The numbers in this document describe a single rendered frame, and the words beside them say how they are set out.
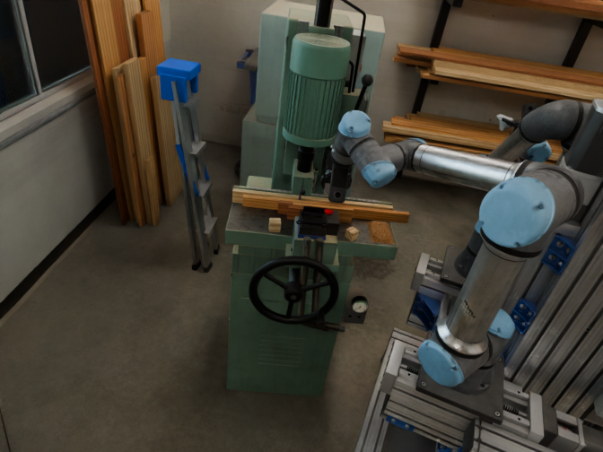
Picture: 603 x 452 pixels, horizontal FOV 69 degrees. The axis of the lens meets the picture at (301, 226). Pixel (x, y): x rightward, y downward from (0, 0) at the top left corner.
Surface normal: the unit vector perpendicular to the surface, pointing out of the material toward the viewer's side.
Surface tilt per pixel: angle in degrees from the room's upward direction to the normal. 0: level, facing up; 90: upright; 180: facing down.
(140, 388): 0
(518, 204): 84
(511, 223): 83
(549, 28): 90
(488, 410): 0
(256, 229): 0
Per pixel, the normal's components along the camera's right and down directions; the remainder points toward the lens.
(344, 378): 0.12, -0.81
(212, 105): -0.13, 0.56
